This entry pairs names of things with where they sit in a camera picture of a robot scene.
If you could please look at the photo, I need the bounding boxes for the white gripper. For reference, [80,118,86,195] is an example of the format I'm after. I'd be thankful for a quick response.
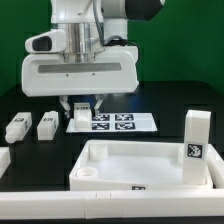
[21,45,140,119]

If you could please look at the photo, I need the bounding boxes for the white desk top tray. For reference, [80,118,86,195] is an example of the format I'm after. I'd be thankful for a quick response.
[69,140,224,191]

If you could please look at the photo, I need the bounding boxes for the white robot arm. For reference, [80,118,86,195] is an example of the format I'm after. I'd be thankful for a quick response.
[21,0,166,111]

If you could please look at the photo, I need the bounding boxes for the white marker sheet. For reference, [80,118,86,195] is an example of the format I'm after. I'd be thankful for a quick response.
[65,112,158,134]

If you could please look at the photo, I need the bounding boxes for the white left fence block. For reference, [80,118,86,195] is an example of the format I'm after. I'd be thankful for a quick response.
[0,147,11,178]

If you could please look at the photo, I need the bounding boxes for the white front fence bar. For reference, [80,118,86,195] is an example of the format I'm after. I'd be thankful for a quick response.
[0,189,224,220]

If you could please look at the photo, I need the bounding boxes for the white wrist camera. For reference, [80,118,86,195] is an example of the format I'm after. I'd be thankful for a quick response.
[25,29,67,54]

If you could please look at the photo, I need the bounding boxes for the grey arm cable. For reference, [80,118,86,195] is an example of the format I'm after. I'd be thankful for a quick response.
[91,0,138,51]

